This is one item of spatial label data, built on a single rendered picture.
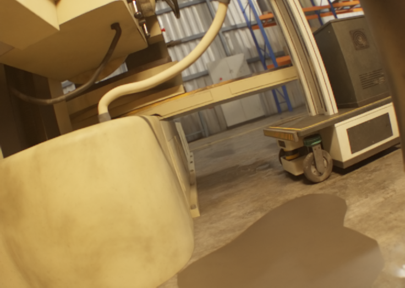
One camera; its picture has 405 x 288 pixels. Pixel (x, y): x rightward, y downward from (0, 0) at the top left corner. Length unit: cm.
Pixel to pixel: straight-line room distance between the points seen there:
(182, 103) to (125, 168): 122
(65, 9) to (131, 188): 76
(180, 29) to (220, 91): 745
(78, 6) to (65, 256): 94
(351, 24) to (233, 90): 104
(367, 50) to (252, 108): 701
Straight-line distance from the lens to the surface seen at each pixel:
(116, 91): 98
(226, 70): 849
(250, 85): 212
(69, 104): 209
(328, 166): 153
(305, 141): 146
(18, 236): 105
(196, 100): 206
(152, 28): 180
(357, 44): 169
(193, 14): 964
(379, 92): 172
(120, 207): 90
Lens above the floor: 51
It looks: 3 degrees down
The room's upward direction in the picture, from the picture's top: 18 degrees counter-clockwise
